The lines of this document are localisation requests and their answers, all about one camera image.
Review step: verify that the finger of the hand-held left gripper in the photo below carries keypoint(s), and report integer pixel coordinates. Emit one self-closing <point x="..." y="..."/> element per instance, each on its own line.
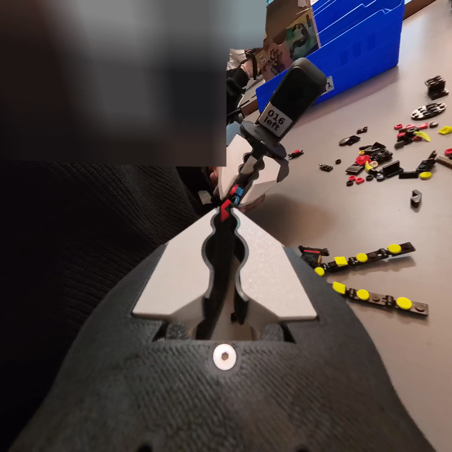
<point x="227" y="166"/>
<point x="263" y="190"/>

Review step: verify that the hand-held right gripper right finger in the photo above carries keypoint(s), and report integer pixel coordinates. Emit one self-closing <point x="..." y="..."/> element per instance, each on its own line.
<point x="279" y="282"/>

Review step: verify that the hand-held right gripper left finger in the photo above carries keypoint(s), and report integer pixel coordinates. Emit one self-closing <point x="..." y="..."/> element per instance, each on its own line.
<point x="169" y="282"/>

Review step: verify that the black lego leg red clip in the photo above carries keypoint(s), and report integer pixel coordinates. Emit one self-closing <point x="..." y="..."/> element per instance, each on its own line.
<point x="220" y="268"/>

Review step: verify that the black yellow lego spider model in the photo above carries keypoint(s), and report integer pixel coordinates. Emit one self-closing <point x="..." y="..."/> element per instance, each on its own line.
<point x="362" y="257"/>

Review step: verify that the pile of loose lego pieces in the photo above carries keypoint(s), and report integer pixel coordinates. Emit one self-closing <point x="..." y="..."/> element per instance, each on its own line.
<point x="378" y="152"/>

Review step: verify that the black lego slope brick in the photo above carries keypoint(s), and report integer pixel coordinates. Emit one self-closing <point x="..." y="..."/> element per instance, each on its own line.
<point x="416" y="199"/>

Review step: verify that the person's left hand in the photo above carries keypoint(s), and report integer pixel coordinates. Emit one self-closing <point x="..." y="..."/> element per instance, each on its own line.
<point x="213" y="176"/>

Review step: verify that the printed cardboard box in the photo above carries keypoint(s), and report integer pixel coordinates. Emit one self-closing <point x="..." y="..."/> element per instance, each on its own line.
<point x="296" y="31"/>

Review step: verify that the blue plastic bin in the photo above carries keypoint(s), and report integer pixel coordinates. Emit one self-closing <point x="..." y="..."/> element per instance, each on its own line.
<point x="339" y="7"/>
<point x="353" y="60"/>

